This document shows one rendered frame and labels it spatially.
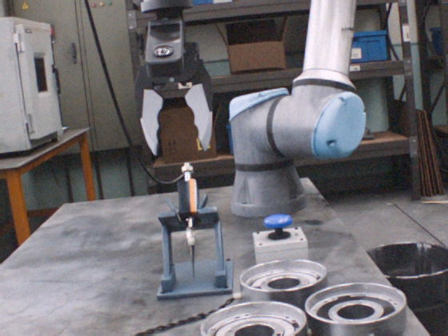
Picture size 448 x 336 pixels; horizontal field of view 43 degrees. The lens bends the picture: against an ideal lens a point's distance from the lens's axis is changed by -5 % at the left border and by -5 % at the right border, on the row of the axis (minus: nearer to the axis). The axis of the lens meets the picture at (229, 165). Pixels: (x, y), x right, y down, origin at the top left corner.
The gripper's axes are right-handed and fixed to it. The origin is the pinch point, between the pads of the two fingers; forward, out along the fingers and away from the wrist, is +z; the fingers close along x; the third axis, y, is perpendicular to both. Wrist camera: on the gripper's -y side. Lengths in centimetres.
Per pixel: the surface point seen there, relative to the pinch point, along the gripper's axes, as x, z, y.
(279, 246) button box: -12.4, 14.4, -3.3
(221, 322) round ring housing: -4.9, 15.8, -23.7
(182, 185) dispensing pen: 0.1, 5.4, -0.8
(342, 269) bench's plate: -20.8, 18.5, -3.8
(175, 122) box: 38, 27, 325
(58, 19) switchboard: 120, -56, 351
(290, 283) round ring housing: -12.9, 16.6, -12.1
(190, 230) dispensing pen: -0.5, 11.2, -3.1
